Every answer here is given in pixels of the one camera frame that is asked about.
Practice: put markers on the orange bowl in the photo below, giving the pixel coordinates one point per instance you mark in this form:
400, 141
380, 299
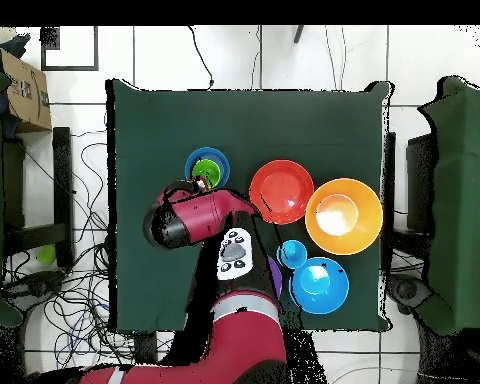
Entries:
282, 188

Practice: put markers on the small blue bowl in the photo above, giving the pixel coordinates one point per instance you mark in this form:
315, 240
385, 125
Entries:
208, 153

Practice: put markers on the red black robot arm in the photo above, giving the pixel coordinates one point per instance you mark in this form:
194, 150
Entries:
244, 344

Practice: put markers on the blue cup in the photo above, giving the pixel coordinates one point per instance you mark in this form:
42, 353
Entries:
294, 254

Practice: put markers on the purple bowl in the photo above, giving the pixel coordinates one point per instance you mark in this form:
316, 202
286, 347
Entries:
276, 276

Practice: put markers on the dark green tablecloth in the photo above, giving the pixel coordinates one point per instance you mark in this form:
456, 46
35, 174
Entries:
244, 120

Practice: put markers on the large blue bowl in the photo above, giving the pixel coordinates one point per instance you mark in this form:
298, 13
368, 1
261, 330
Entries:
328, 300

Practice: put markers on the large yellow bowl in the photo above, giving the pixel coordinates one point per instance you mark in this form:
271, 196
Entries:
364, 236

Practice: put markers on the black box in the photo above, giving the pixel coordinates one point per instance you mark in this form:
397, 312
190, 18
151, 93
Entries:
420, 180

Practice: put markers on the dark grey caster foot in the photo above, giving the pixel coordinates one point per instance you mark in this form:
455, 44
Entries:
407, 290
36, 284

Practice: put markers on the dark grey rod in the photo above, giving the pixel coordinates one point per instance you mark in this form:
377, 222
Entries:
298, 34

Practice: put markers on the light green plastic cup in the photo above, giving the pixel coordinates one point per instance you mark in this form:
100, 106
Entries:
46, 254

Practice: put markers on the cardboard box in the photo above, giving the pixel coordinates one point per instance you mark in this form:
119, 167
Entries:
28, 96

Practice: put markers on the black metal frame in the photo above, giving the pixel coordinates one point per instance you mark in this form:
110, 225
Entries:
62, 180

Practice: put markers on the grey square frame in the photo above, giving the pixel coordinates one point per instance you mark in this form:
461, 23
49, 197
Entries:
50, 40

